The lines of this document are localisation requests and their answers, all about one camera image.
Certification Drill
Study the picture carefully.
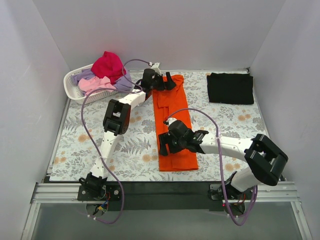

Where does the orange t shirt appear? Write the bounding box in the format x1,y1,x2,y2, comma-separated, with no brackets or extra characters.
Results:
152,74,199,172

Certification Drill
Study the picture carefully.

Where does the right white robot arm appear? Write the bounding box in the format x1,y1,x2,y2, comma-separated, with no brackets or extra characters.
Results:
158,118,289,200

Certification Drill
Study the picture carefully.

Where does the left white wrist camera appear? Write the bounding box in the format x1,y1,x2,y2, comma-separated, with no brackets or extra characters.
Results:
148,62,162,76

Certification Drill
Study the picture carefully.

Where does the folded black t shirt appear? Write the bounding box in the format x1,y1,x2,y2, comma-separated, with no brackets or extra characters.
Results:
206,72,254,105

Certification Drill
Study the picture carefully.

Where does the pink t shirt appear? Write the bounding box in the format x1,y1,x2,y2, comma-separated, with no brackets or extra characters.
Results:
78,76,116,96

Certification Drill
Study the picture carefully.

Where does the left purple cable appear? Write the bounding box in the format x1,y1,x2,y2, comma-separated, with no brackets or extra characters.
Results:
81,58,151,225

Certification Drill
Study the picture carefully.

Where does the lavender t shirt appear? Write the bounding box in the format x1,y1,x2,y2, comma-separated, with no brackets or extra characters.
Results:
70,68,133,91

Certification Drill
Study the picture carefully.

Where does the magenta t shirt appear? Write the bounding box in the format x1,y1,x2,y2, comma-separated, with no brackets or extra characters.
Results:
91,51,127,85

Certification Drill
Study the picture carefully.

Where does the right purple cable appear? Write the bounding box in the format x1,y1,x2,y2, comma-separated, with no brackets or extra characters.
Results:
166,108,258,227

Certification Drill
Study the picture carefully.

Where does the purple cable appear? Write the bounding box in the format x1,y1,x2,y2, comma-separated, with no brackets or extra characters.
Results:
81,58,151,225
166,108,258,227

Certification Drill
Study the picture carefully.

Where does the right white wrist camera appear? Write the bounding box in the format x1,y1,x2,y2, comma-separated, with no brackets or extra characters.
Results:
163,117,177,128

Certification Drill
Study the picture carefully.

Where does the white plastic laundry basket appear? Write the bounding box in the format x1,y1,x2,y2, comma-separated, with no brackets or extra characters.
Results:
63,64,117,105

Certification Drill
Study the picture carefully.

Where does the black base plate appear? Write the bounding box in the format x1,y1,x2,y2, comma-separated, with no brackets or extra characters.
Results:
77,181,226,212

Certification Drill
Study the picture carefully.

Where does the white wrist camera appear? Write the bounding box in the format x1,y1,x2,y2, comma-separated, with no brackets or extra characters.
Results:
148,62,162,76
163,117,177,128

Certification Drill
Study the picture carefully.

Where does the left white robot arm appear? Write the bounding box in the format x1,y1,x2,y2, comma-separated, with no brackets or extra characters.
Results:
79,68,176,201

